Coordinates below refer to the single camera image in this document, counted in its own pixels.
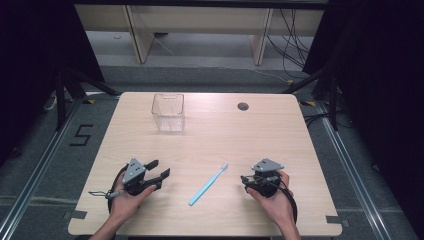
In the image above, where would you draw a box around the person's left hand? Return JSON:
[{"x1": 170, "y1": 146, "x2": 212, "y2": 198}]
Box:
[{"x1": 108, "y1": 171, "x2": 158, "y2": 224}]

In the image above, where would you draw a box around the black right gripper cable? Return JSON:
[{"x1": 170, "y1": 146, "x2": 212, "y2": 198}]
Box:
[{"x1": 275, "y1": 185, "x2": 299, "y2": 225}]

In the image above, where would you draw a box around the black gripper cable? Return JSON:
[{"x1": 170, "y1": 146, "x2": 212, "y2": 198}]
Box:
[
  {"x1": 275, "y1": 185, "x2": 299, "y2": 225},
  {"x1": 106, "y1": 163, "x2": 130, "y2": 214}
]

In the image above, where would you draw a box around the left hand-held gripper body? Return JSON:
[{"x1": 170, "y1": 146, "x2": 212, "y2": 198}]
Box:
[{"x1": 121, "y1": 158, "x2": 150, "y2": 197}]

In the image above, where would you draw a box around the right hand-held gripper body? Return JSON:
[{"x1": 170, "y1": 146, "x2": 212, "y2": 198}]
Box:
[{"x1": 251, "y1": 157, "x2": 285, "y2": 199}]

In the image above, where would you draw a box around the metal floor rail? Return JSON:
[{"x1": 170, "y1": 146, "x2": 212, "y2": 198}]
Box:
[
  {"x1": 0, "y1": 97, "x2": 85, "y2": 240},
  {"x1": 314, "y1": 99, "x2": 392, "y2": 240}
]

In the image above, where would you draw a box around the bundle of black cables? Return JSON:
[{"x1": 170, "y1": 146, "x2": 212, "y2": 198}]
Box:
[{"x1": 265, "y1": 8, "x2": 315, "y2": 72}]

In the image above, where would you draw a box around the light blue toothbrush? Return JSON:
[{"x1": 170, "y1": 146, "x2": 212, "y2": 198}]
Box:
[{"x1": 188, "y1": 162, "x2": 230, "y2": 207}]

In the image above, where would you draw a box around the black metal stand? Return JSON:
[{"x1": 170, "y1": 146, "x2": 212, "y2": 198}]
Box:
[
  {"x1": 54, "y1": 65, "x2": 122, "y2": 132},
  {"x1": 280, "y1": 65, "x2": 340, "y2": 132}
]

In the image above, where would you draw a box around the black curtain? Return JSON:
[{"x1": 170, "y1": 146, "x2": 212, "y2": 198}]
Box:
[
  {"x1": 301, "y1": 0, "x2": 424, "y2": 231},
  {"x1": 0, "y1": 0, "x2": 106, "y2": 168}
]

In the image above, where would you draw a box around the person's right hand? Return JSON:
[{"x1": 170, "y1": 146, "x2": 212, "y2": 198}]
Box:
[{"x1": 246, "y1": 170, "x2": 297, "y2": 230}]

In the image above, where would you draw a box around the grey cable plug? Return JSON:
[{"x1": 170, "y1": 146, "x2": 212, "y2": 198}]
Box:
[{"x1": 87, "y1": 189, "x2": 126, "y2": 201}]

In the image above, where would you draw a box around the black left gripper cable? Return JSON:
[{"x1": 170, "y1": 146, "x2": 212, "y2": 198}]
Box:
[{"x1": 106, "y1": 163, "x2": 130, "y2": 214}]

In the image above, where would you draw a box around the clear plastic container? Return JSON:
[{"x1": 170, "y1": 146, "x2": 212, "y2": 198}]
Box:
[{"x1": 151, "y1": 93, "x2": 186, "y2": 134}]

